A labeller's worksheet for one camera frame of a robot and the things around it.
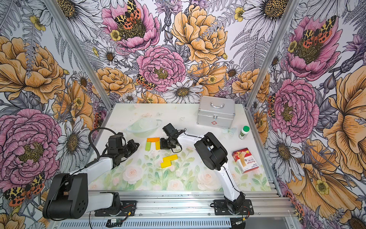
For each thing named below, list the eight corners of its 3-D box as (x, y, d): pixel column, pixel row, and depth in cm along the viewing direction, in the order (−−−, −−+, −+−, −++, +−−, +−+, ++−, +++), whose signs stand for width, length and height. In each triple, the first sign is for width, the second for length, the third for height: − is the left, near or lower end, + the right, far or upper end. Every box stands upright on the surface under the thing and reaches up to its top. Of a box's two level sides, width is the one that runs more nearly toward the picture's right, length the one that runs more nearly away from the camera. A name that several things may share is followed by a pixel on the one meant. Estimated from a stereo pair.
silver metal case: (197, 128, 109) (198, 113, 97) (196, 103, 127) (197, 88, 115) (232, 128, 109) (238, 113, 97) (226, 103, 127) (230, 88, 115)
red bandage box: (241, 174, 88) (243, 171, 84) (231, 155, 96) (232, 151, 92) (256, 169, 90) (259, 166, 86) (245, 151, 98) (247, 147, 94)
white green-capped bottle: (239, 139, 103) (243, 131, 96) (237, 133, 106) (241, 125, 99) (246, 139, 103) (251, 131, 96) (244, 133, 106) (249, 125, 99)
